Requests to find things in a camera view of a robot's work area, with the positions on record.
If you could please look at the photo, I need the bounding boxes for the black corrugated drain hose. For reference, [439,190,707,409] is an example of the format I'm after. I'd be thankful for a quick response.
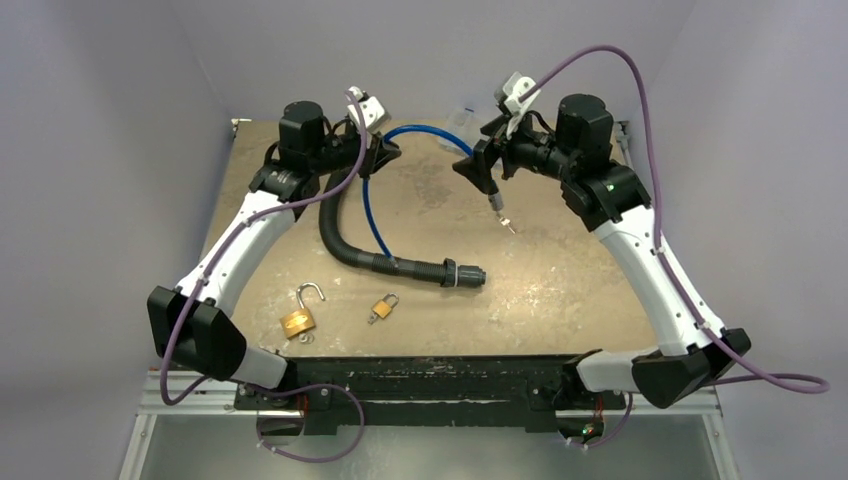
[317,168,488,290]

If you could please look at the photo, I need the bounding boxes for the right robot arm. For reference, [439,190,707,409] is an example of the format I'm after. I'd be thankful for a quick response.
[452,94,751,408]

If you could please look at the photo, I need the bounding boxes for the cable lock keys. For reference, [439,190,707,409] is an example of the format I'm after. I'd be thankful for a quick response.
[499,217,516,234]

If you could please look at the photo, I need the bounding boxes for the clear plastic organizer box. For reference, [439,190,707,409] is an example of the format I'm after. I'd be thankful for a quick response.
[443,107,486,147]

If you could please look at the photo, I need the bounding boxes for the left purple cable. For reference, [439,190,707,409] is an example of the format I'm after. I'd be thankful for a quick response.
[158,89,370,465]

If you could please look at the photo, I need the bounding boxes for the small brass padlock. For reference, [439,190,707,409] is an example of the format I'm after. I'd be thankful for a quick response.
[368,293,399,324]

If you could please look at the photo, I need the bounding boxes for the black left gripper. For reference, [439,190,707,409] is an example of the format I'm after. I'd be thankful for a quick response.
[309,126,400,181]

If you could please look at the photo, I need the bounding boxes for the large open brass padlock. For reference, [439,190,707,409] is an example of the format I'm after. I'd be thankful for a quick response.
[280,282,326,345]

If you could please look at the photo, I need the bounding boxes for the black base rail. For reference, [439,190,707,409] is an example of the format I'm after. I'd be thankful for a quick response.
[234,354,626,435]

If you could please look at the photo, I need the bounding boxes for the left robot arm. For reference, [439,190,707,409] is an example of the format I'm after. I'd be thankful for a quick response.
[147,88,390,409]

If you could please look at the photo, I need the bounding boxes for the aluminium frame rail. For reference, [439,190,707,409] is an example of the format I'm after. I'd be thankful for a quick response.
[119,369,740,480]

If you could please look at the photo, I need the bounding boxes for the blue cable lock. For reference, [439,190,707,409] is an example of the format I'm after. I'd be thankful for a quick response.
[360,124,510,261]

